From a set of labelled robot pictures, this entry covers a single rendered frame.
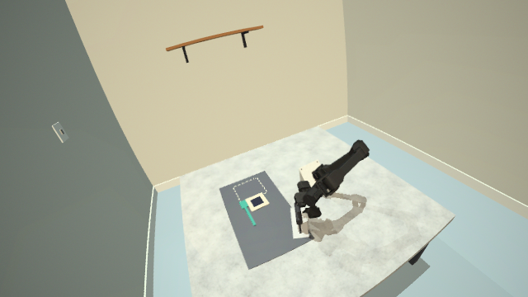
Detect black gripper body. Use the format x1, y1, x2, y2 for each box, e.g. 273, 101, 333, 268
297, 181, 322, 219

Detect cream square tile with dark square centre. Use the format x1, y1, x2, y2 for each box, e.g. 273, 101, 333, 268
246, 192, 270, 211

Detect teal small trowel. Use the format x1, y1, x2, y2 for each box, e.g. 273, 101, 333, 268
239, 200, 255, 226

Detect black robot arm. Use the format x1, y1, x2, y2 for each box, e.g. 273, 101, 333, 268
294, 140, 370, 208

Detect dark grey rectangular mat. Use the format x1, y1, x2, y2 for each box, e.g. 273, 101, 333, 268
220, 171, 315, 270

